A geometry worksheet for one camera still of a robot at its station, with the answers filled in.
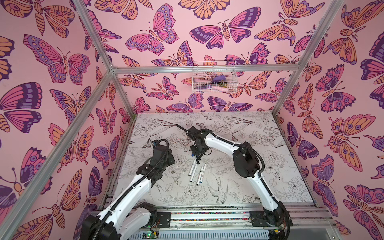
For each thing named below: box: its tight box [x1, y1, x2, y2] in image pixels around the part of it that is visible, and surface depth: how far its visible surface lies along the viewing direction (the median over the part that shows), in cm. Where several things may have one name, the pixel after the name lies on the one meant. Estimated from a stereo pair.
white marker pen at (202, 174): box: [199, 163, 207, 184], surface depth 89 cm
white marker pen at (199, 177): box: [196, 165, 204, 186], surface depth 89 cm
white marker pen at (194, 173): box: [189, 163, 198, 183], surface depth 91 cm
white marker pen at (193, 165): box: [188, 158, 197, 177], surface depth 92 cm
